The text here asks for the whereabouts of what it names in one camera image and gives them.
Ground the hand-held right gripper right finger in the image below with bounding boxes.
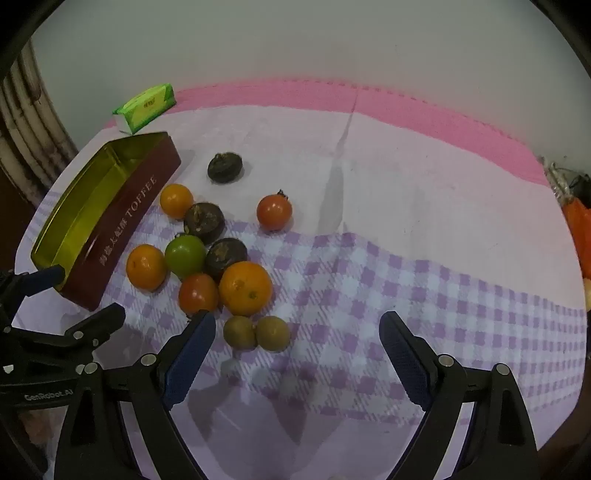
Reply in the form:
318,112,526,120
379,311,542,480

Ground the green tissue pack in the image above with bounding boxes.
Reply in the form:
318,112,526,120
112,83,177,136

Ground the small orange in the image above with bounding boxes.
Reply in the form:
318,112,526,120
160,184,195,219

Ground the dark water chestnut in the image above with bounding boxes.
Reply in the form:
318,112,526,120
204,237,249,282
207,152,243,184
183,202,226,244

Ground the red and gold tin box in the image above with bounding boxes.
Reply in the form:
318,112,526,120
30,131,182,311

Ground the green tomato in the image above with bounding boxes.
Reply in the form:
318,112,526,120
165,234,206,279

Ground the orange plastic object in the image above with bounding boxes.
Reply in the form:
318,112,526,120
563,196,591,278

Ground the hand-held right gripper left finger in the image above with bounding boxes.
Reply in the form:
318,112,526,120
54,310,217,480

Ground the red tomato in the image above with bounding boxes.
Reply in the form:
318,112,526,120
178,273,219,319
257,189,293,232

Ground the bamboo pattern curtain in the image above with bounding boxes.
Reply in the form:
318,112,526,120
0,41,79,185

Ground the pink and purple checked cloth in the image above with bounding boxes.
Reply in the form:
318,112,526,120
9,76,591,480

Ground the large orange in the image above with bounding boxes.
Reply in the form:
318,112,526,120
218,261,273,317

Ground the medium orange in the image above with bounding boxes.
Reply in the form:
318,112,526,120
126,244,167,292

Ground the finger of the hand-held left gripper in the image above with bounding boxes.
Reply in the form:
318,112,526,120
9,302,126,365
0,264,66,328

